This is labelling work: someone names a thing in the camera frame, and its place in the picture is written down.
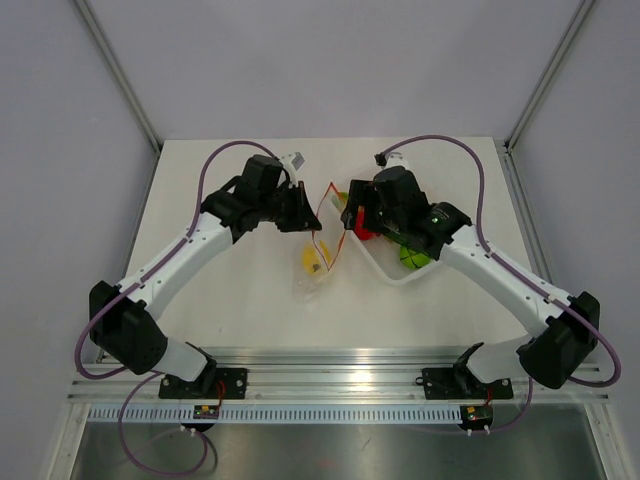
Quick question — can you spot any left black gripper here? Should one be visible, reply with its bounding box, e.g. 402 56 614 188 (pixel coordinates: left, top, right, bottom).
258 181 322 233

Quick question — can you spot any red pomegranate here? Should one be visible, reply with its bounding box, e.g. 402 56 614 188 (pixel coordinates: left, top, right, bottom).
353 208 379 242

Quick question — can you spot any yellow bell pepper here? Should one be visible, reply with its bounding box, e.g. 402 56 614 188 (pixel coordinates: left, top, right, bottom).
300 240 332 276

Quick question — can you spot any clear orange-zip bag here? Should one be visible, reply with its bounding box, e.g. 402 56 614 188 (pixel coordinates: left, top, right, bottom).
293 181 348 303

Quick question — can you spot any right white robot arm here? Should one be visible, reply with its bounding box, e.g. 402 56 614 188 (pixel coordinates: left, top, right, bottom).
341 166 600 396

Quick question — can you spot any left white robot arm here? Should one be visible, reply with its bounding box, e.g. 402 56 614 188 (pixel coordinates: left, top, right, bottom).
88 153 321 398

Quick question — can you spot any green orange mango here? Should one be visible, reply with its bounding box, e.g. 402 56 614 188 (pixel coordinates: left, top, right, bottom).
332 192 348 212

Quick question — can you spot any green apple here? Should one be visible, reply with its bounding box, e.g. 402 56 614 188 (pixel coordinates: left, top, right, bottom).
399 245 431 270

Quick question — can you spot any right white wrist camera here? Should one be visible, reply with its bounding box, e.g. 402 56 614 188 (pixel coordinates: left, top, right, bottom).
374 152 411 171

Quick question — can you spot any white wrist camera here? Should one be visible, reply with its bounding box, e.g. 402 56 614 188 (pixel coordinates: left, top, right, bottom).
280 152 305 181
374 152 411 171

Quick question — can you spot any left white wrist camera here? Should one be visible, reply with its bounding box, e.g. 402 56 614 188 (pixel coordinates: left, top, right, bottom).
280 152 305 181

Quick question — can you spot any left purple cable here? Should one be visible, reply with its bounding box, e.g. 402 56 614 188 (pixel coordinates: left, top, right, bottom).
74 140 281 378

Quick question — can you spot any aluminium mounting rail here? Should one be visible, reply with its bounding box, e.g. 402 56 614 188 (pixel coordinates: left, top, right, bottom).
67 347 612 405

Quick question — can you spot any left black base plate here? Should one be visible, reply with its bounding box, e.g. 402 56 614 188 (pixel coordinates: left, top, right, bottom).
158 367 249 400

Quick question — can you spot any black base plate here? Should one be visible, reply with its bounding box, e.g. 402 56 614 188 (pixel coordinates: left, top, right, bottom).
414 367 514 400
158 367 249 400

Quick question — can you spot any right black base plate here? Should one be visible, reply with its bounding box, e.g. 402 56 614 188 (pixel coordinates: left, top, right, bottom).
414 367 514 400

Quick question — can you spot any white slotted cable duct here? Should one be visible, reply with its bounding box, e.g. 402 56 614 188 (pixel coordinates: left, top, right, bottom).
87 404 462 425

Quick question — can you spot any right aluminium frame post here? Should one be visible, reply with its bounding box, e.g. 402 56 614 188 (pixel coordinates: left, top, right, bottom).
504 0 600 154

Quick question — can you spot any aluminium frame post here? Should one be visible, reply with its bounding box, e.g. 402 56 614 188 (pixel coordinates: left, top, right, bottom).
504 0 600 154
70 0 163 158

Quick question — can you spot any left aluminium frame post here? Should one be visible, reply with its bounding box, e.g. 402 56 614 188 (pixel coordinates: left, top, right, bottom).
70 0 163 158

